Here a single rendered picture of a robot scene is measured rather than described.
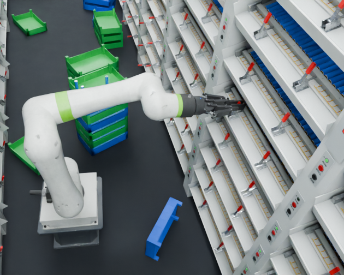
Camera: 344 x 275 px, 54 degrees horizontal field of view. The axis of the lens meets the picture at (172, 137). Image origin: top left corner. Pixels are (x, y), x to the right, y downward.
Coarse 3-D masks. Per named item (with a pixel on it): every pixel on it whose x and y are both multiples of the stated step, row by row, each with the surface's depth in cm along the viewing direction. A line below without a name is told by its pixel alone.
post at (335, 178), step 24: (336, 120) 84; (312, 168) 96; (336, 168) 87; (288, 192) 109; (312, 192) 98; (312, 216) 106; (264, 240) 130; (288, 240) 118; (240, 264) 155; (264, 264) 133
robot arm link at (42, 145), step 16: (32, 128) 117; (48, 128) 118; (32, 144) 113; (48, 144) 114; (32, 160) 117; (48, 160) 117; (64, 160) 127; (48, 176) 125; (64, 176) 130; (64, 192) 136; (80, 192) 151; (64, 208) 142; (80, 208) 148
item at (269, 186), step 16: (224, 96) 154; (240, 112) 146; (240, 128) 142; (240, 144) 137; (256, 160) 131; (256, 176) 130; (272, 176) 126; (288, 176) 125; (272, 192) 123; (272, 208) 123
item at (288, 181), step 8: (232, 88) 152; (248, 112) 142; (248, 120) 142; (248, 128) 139; (256, 128) 137; (264, 144) 132; (272, 152) 129; (272, 160) 128; (280, 168) 125; (288, 184) 120
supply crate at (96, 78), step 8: (96, 72) 216; (104, 72) 220; (112, 72) 222; (72, 80) 205; (80, 80) 212; (88, 80) 216; (96, 80) 217; (104, 80) 217; (112, 80) 218; (120, 80) 218; (72, 88) 206; (80, 88) 210
